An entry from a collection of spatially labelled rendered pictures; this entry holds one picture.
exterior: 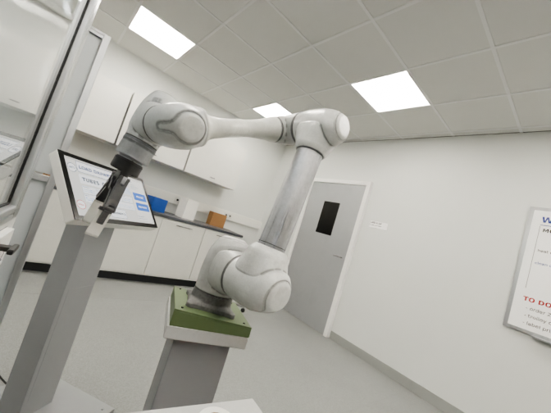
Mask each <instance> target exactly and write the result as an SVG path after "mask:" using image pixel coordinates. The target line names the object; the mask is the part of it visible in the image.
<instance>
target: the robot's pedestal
mask: <svg viewBox="0 0 551 413"><path fill-rule="evenodd" d="M170 308H171V297H168V300H167V303H166V313H165V321H164V330H163V338H166V342H165V345H164V348H163V350H162V354H161V357H160V360H159V362H158V365H157V369H156V372H155V375H154V377H153V381H152V383H151V386H150V389H149V391H148V395H147V398H146V401H145V403H144V406H143V410H142V411H150V410H158V409H166V408H172V407H180V406H194V405H201V404H208V403H212V402H213V399H214V397H215V394H216V389H217V386H218V384H219V381H220V378H221V373H222V371H223V368H224V365H225V360H226V357H227V355H228V352H229V350H230V347H232V348H238V349H245V347H246V344H247V341H248V338H245V337H239V336H234V335H229V334H219V333H213V332H208V331H203V330H197V329H188V328H183V327H178V326H172V325H169V323H170Z"/></svg>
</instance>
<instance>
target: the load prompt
mask: <svg viewBox="0 0 551 413"><path fill-rule="evenodd" d="M75 164H76V167H77V170H78V171H79V172H81V173H85V174H87V175H92V176H95V177H99V178H101V179H106V180H108V178H109V177H110V175H111V174H112V173H111V172H108V171H105V170H101V169H99V168H96V167H93V166H89V165H86V164H84V163H81V162H78V161H75Z"/></svg>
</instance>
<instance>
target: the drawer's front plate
mask: <svg viewBox="0 0 551 413"><path fill-rule="evenodd" d="M13 232H14V229H13V228H8V227H6V228H5V229H3V230H1V231H0V244H6V245H8V244H9V242H10V240H11V236H12V235H13ZM5 253H6V252H2V251H0V258H1V256H2V258H1V260H0V265H1V263H2V259H3V257H4V255H5Z"/></svg>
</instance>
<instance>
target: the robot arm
mask: <svg viewBox="0 0 551 413"><path fill-rule="evenodd" d="M348 133H349V122H348V118H347V116H345V115H344V114H342V113H341V112H340V111H336V110H333V109H327V108H322V109H313V110H308V111H303V112H298V113H294V114H290V115H286V116H271V117H267V118H261V119H254V120H242V119H225V118H218V117H214V116H209V115H208V114H207V113H206V111H205V110H204V109H203V108H201V107H196V106H193V105H190V104H188V103H184V102H177V100H176V99H175V98H173V97H172V96H171V95H170V94H169V93H166V92H164V91H161V90H155V91H153V92H152V93H150V94H149V95H148V96H147V97H146V98H145V99H144V100H143V101H142V102H141V103H140V104H139V106H138V107H137V109H136V110H135V112H134V114H133V115H132V117H131V119H130V122H129V125H128V129H127V130H126V132H125V134H124V135H123V138H122V140H121V141H120V142H119V144H118V146H117V147H116V150H117V151H118V152H119V154H116V155H115V156H114V158H113V159H112V162H111V163H110V165H111V166H113V167H115V168H117V171H113V172H112V174H111V175H110V177H109V178H108V180H107V182H106V183H105V184H104V185H103V186H102V188H101V189H100V191H99V192H98V194H96V198H95V199H94V200H93V203H92V204H91V206H90V208H89V209H88V211H87V212H86V214H85V215H84V218H83V219H82V221H83V222H86V223H88V224H89V227H88V228H87V229H86V231H85V232H84V233H85V234H87V235H90V236H93V237H95V238H97V237H98V236H99V234H100V233H101V232H102V229H103V228H104V226H105V224H106V223H107V221H108V220H109V218H110V216H111V215H112V213H115V212H116V209H117V207H118V204H119V202H120V200H121V198H122V196H123V193H124V191H125V189H126V187H127V185H128V183H129V182H130V179H128V176H129V175H130V176H132V177H134V178H138V177H139V174H140V173H141V171H142V169H143V167H142V166H148V164H149V162H150V161H151V160H152V158H153V156H154V155H155V154H156V151H157V150H158V148H159V147H160V146H163V147H166V148H173V149H179V150H190V149H194V148H200V147H203V146H205V145H206V144H207V141H208V140H210V139H214V138H240V137H249V138H259V139H263V140H266V141H269V142H273V143H287V144H292V145H295V147H296V153H295V154H294V158H293V160H292V162H291V164H290V166H289V169H288V171H287V174H286V176H285V179H284V181H283V184H282V185H281V188H280V191H279V193H278V195H277V197H276V200H275V203H274V205H273V207H272V209H271V213H270V215H269V216H268V219H267V221H266V224H265V226H264V229H263V231H262V234H261V236H260V238H259V240H258V242H255V243H252V244H250V245H248V244H247V243H246V242H245V241H244V240H242V239H239V238H235V237H231V236H228V235H224V236H222V237H220V238H218V239H217V240H216V241H215V242H214V243H213V244H212V246H211V248H210V249H209V251H208V253H207V255H206V257H205V259H204V262H203V264H202V267H201V269H200V271H199V274H198V279H197V282H196V284H195V286H194V289H193V290H190V289H188V290H187V291H186V294H187V295H188V298H187V302H186V304H185V305H186V306H187V307H190V308H195V309H199V310H202V311H207V312H210V313H213V314H217V315H222V316H224V317H227V318H229V319H232V320H233V319H234V318H235V314H234V312H233V311H232V310H231V306H230V305H231V303H232V300H234V301H236V302H237V303H238V304H240V305H241V306H243V307H245V308H247V309H249V310H250V311H257V312H262V313H274V312H277V311H279V310H281V309H282V308H284V307H285V305H286V304H287V302H288V300H289V297H290V294H291V282H290V278H289V276H288V264H289V260H288V257H287V255H286V254H285V250H286V248H287V246H288V243H289V240H290V238H291V235H292V233H293V231H294V227H295V225H296V223H297V221H298V218H299V215H300V213H301V210H302V209H303V205H304V203H305V201H306V198H307V195H308V192H309V190H310V187H311V186H312V182H313V180H314V178H315V175H316V172H317V170H318V167H319V165H320V163H321V161H322V160H324V159H325V158H326V157H327V156H328V155H329V154H330V152H331V151H332V150H333V149H334V148H335V147H336V146H339V145H340V144H341V143H343V142H344V141H345V140H346V138H347V137H348Z"/></svg>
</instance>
